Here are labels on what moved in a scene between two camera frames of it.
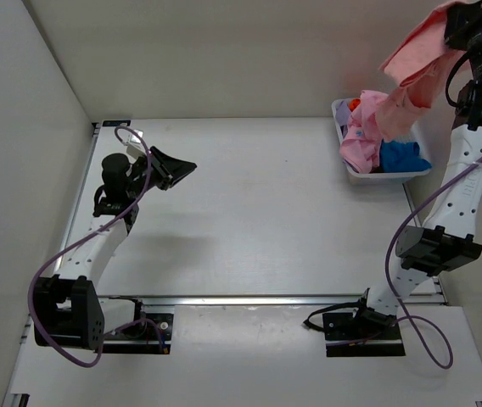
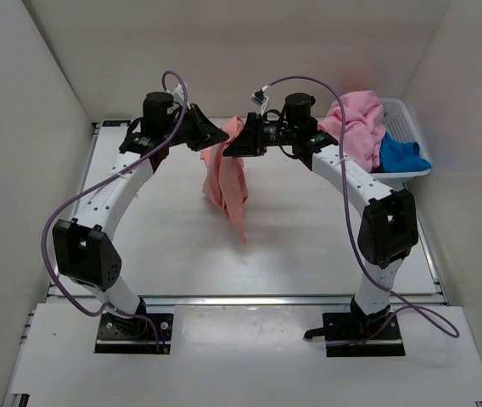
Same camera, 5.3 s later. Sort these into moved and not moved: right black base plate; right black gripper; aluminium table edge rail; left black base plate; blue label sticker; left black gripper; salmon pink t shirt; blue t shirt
Moved: salmon pink t shirt; left black gripper; right black gripper
Not moved: blue t shirt; aluminium table edge rail; blue label sticker; left black base plate; right black base plate
